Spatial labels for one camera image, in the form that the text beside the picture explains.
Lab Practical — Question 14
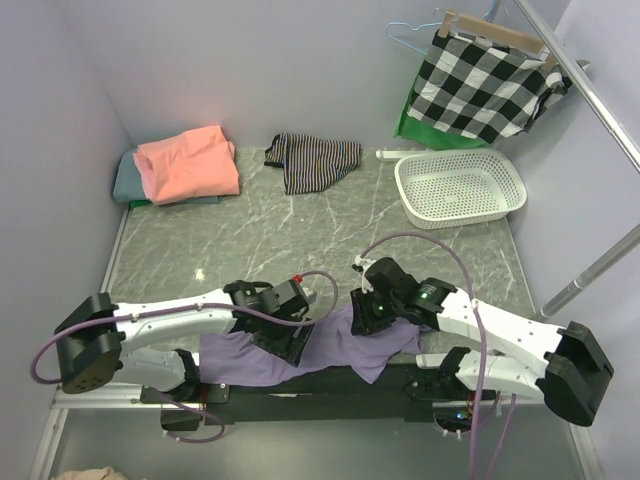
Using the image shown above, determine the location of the purple t shirt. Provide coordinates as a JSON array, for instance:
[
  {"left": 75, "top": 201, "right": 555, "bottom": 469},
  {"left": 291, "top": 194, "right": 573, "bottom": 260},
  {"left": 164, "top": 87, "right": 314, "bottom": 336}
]
[{"left": 199, "top": 306, "right": 422, "bottom": 387}]

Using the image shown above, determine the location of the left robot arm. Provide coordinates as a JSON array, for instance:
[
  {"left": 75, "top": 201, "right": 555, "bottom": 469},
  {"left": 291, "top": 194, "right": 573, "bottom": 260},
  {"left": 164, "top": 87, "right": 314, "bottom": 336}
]
[{"left": 55, "top": 279, "right": 316, "bottom": 400}]

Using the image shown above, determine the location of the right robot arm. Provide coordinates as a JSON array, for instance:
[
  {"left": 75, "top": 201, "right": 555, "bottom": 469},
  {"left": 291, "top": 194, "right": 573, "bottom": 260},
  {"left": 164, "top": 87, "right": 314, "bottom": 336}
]
[{"left": 350, "top": 257, "right": 614, "bottom": 427}]

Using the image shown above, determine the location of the black base beam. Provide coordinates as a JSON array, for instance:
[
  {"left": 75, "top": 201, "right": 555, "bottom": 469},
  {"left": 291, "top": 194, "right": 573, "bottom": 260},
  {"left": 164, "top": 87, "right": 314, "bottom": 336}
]
[{"left": 139, "top": 363, "right": 501, "bottom": 426}]

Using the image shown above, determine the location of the white plastic laundry basket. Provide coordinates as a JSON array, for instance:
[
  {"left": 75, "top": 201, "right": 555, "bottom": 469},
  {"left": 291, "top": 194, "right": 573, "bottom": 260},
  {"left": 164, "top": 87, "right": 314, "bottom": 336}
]
[{"left": 394, "top": 148, "right": 527, "bottom": 230}]

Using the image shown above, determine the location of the white rack foot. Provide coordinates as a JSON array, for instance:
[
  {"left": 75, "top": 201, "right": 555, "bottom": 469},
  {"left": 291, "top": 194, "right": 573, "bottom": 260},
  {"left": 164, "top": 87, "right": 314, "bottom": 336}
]
[{"left": 375, "top": 150, "right": 431, "bottom": 162}]

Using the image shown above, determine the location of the black white striped shirt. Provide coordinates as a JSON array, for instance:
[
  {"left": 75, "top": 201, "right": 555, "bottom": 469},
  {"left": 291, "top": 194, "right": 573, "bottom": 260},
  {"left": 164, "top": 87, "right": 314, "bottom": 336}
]
[{"left": 264, "top": 133, "right": 363, "bottom": 195}]

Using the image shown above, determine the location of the green hanging cloth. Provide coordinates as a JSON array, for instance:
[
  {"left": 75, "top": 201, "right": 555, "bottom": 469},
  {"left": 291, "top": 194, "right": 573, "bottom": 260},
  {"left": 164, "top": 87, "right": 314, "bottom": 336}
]
[{"left": 394, "top": 89, "right": 488, "bottom": 151}]

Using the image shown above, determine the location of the pink folded t shirt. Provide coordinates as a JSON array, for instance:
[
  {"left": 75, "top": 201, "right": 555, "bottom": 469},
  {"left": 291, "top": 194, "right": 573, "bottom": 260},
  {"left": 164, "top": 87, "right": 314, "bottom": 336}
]
[{"left": 133, "top": 126, "right": 240, "bottom": 205}]

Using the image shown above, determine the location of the green folded t shirt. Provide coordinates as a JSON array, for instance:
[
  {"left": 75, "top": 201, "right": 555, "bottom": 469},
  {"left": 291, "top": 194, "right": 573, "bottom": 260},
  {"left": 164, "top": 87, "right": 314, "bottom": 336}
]
[{"left": 129, "top": 200, "right": 151, "bottom": 209}]

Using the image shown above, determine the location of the beige cloth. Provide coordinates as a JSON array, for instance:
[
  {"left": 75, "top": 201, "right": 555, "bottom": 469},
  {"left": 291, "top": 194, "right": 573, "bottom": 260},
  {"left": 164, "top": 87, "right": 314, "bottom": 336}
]
[{"left": 54, "top": 467, "right": 127, "bottom": 480}]

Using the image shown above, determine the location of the grey-blue folded t shirt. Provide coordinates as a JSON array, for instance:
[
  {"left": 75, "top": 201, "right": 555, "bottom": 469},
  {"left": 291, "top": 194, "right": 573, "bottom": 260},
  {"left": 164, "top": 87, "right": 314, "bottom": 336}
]
[{"left": 113, "top": 145, "right": 240, "bottom": 205}]

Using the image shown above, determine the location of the black white checkered cloth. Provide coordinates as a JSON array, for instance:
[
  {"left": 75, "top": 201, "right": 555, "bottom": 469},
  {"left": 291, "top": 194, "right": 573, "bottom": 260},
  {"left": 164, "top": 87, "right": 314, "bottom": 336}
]
[{"left": 406, "top": 33, "right": 572, "bottom": 144}]

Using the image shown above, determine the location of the silver diagonal rack pole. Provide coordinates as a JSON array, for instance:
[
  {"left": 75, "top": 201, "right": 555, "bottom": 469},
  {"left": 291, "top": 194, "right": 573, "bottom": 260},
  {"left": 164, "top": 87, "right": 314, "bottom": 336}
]
[{"left": 535, "top": 224, "right": 640, "bottom": 322}]

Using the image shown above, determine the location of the silver metal rack pole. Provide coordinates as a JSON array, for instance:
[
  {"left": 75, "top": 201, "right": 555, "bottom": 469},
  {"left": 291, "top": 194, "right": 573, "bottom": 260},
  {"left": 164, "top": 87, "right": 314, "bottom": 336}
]
[{"left": 514, "top": 0, "right": 639, "bottom": 172}]

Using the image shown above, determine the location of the wooden hanger bar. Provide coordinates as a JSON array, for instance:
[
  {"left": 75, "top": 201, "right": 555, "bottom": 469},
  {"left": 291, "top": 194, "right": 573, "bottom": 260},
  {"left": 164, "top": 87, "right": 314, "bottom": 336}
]
[{"left": 437, "top": 9, "right": 546, "bottom": 54}]

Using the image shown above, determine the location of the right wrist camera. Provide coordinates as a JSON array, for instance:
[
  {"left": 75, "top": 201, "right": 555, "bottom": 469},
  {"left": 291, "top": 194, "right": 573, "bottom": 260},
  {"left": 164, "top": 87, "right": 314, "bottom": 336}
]
[{"left": 352, "top": 255, "right": 375, "bottom": 293}]

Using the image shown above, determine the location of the aluminium rail frame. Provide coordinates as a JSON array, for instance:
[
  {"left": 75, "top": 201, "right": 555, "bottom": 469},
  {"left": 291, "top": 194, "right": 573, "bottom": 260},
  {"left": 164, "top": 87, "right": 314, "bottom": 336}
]
[{"left": 27, "top": 199, "right": 604, "bottom": 480}]

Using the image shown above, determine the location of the blue wire hanger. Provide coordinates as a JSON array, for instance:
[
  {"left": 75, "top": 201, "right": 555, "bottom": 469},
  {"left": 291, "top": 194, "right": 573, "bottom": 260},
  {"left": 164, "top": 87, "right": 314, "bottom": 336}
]
[{"left": 384, "top": 0, "right": 510, "bottom": 55}]

